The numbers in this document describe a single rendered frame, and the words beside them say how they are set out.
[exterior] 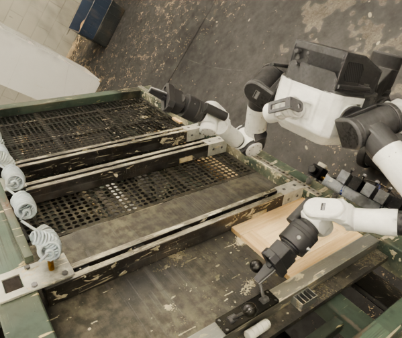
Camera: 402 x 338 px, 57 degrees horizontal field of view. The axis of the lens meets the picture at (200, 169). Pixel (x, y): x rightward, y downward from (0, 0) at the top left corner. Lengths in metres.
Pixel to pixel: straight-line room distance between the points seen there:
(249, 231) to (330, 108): 0.53
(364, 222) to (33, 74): 4.41
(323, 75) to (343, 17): 1.97
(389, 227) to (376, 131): 0.26
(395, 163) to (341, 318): 0.51
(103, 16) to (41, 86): 1.28
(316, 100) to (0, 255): 1.06
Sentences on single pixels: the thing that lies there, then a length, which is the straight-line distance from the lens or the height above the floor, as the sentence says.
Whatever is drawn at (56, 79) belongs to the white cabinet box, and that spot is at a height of 0.54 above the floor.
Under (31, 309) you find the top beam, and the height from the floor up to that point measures 1.88.
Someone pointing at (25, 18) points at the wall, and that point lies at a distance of 6.28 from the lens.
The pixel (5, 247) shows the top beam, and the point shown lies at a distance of 1.27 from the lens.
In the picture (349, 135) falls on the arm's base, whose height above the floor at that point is 1.35.
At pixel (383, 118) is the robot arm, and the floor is 1.33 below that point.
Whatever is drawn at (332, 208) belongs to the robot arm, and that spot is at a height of 1.38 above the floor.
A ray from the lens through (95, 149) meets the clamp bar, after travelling 1.82.
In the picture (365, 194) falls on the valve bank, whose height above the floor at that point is 0.76.
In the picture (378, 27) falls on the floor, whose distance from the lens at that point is 3.00.
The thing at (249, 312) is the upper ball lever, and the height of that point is 1.55.
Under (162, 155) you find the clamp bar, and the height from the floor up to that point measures 1.25.
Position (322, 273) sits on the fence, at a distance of 1.29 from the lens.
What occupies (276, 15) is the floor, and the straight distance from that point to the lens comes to 3.53.
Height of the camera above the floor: 2.36
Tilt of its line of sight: 46 degrees down
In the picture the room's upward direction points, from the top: 67 degrees counter-clockwise
